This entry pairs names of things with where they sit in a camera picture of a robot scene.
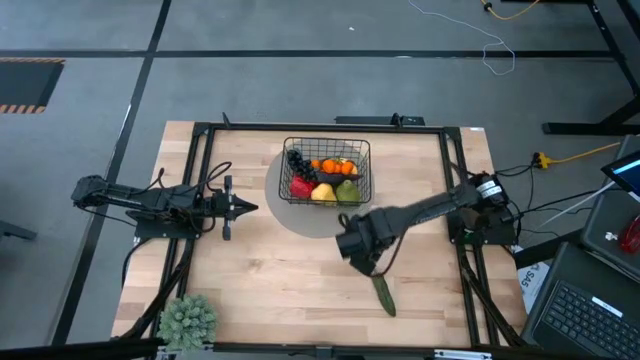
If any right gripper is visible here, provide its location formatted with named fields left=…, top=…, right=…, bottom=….
left=334, top=208, right=401, bottom=278

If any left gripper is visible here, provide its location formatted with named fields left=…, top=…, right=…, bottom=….
left=202, top=174, right=260, bottom=242

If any green cucumber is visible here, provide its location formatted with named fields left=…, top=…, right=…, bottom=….
left=371, top=274, right=398, bottom=318

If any red bell pepper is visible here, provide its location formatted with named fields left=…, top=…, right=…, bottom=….
left=289, top=175, right=316, bottom=200

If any dark grape bunch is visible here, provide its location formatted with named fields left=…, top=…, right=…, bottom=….
left=286, top=148, right=319, bottom=182

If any green pear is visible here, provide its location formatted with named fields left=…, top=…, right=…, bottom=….
left=335, top=179, right=362, bottom=204

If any yellow starfruit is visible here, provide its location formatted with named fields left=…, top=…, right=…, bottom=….
left=310, top=182, right=338, bottom=203

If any grey round mat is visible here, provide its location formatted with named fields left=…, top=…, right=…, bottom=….
left=264, top=139, right=376, bottom=239

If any green potted succulent plant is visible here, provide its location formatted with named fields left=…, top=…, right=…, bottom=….
left=157, top=293, right=220, bottom=354

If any white printed paper label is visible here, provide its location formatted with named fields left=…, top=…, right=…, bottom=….
left=516, top=258, right=551, bottom=315

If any black laptop keyboard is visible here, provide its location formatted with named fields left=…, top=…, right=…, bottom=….
left=522, top=242, right=640, bottom=360

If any grey closed laptop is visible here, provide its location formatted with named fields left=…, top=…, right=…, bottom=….
left=582, top=192, right=640, bottom=282

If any black hazard-striped floor mat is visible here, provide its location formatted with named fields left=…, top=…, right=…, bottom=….
left=0, top=57, right=66, bottom=115

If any red object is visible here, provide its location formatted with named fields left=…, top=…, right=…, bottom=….
left=618, top=214, right=640, bottom=255

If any tablet with lit screen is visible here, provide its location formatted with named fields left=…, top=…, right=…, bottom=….
left=601, top=149, right=640, bottom=199

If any black wire basket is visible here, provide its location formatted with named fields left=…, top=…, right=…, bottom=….
left=278, top=136, right=373, bottom=207

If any black metal table frame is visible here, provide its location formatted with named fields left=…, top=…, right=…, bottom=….
left=117, top=112, right=526, bottom=360

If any yellow power cable with plug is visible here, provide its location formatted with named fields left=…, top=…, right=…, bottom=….
left=531, top=141, right=622, bottom=170

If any white floor cable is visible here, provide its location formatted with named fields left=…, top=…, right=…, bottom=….
left=407, top=0, right=516, bottom=77

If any black desk leg frame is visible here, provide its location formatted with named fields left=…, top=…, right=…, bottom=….
left=542, top=0, right=640, bottom=136

